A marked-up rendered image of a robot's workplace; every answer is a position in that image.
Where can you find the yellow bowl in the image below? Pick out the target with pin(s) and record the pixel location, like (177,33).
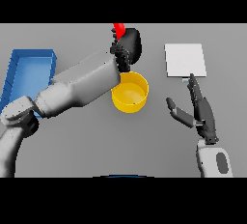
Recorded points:
(130,96)

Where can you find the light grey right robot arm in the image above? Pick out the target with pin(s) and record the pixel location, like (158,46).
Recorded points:
(212,160)

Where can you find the blue tray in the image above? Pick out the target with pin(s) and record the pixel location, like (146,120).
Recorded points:
(27,73)

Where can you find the red beaker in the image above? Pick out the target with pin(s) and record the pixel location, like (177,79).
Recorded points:
(119,30)

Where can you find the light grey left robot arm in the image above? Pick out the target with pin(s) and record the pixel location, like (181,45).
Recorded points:
(80,83)

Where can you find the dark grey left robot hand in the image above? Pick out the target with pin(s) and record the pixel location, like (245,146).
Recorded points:
(130,44)

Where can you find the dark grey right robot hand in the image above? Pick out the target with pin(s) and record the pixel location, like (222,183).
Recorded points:
(202,112)

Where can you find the pale square measuring scale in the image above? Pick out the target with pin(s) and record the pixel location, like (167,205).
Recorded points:
(185,60)

